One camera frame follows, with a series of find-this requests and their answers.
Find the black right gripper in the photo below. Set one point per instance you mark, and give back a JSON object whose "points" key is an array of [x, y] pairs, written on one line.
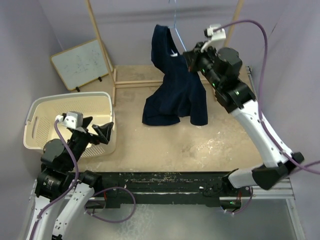
{"points": [[193, 57]]}

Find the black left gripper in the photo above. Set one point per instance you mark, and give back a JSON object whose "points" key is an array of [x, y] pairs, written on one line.
{"points": [[103, 131]]}

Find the navy blue t shirt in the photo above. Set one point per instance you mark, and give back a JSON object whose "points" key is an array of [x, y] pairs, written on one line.
{"points": [[181, 93]]}

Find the light blue wire hanger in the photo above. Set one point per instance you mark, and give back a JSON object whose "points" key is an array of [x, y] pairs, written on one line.
{"points": [[174, 25]]}

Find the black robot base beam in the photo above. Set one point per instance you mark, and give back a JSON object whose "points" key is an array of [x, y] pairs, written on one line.
{"points": [[163, 188]]}

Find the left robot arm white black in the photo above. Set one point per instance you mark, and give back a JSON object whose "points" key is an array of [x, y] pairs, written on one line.
{"points": [[61, 191]]}

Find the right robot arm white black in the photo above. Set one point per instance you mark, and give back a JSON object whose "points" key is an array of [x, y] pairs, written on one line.
{"points": [[221, 68]]}

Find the wooden clothes rack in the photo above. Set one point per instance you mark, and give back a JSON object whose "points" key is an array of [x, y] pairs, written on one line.
{"points": [[120, 78]]}

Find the cream plastic laundry basket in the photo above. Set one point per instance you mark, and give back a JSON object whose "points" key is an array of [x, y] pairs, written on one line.
{"points": [[39, 126]]}

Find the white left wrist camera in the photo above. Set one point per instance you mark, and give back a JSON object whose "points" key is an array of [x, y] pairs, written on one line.
{"points": [[71, 119]]}

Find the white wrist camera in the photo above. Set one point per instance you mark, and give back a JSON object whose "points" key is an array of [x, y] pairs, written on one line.
{"points": [[215, 37], [71, 119]]}

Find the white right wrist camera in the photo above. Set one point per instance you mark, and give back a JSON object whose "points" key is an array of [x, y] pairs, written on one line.
{"points": [[215, 37]]}

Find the small whiteboard wooden frame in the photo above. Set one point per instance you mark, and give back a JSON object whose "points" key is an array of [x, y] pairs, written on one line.
{"points": [[80, 65]]}

